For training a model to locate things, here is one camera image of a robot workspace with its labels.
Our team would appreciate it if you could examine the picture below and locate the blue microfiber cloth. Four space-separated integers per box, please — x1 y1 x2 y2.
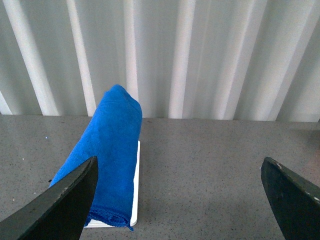
50 84 143 227

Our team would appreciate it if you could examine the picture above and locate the white towel rack with wooden bars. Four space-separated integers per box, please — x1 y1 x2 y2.
85 141 141 228

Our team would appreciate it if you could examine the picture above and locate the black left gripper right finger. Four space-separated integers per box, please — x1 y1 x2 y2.
261 157 320 240

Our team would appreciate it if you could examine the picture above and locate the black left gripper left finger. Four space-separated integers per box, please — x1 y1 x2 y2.
0 156 98 240

